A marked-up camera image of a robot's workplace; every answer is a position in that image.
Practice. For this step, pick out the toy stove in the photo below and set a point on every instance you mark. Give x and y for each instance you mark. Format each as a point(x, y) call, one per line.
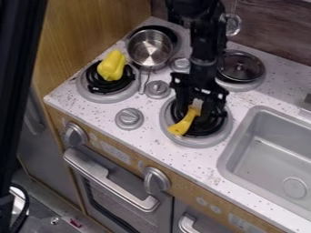
point(158, 89)

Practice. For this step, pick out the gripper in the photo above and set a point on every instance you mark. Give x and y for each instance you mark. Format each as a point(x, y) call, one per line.
point(199, 85)

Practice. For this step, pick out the silver lid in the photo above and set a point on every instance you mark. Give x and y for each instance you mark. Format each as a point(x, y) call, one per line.
point(240, 66)

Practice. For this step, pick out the toy sink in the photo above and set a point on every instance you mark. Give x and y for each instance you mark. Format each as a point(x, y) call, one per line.
point(270, 157)

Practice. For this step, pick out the yellow brush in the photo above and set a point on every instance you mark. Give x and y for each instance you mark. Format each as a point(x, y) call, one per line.
point(184, 122)

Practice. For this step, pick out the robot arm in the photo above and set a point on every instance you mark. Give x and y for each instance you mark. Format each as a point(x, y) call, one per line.
point(203, 33)

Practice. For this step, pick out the silver pot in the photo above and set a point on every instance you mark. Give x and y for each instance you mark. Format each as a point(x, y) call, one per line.
point(150, 48)

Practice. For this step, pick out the yellow toy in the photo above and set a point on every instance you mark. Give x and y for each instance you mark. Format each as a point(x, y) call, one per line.
point(111, 65)

